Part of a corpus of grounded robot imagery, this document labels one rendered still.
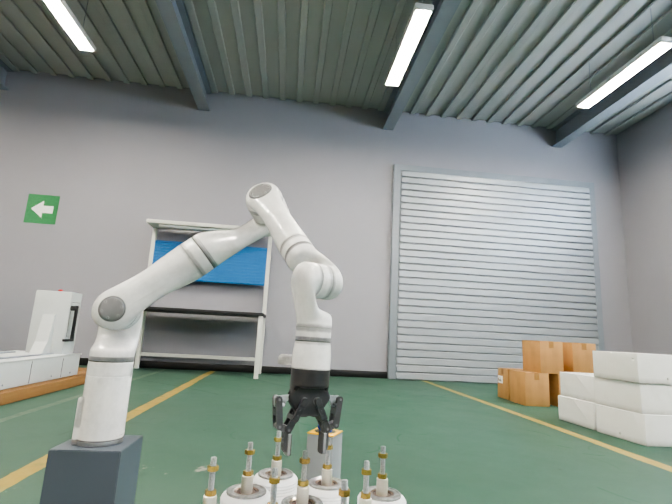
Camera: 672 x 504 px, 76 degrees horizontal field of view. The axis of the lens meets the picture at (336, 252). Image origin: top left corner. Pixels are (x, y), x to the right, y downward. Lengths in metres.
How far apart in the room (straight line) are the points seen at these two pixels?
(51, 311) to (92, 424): 3.46
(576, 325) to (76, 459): 6.72
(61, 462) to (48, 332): 3.39
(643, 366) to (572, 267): 4.10
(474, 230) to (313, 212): 2.38
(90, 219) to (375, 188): 3.99
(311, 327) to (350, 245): 5.35
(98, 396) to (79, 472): 0.14
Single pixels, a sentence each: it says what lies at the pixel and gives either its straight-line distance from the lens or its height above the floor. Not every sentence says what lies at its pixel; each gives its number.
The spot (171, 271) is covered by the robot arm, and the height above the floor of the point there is 0.68.
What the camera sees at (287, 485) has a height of 0.24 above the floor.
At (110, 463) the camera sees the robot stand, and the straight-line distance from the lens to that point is 1.06.
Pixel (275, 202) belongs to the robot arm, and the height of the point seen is 0.85.
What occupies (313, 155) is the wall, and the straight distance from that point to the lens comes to 6.50.
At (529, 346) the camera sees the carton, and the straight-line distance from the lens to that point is 4.73.
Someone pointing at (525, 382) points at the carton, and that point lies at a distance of 4.53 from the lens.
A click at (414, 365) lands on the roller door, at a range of 6.14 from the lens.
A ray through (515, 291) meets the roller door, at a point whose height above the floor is 1.30.
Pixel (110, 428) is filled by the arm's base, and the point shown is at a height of 0.34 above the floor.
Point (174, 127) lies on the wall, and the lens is 6.84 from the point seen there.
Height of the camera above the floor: 0.56
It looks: 11 degrees up
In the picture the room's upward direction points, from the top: 3 degrees clockwise
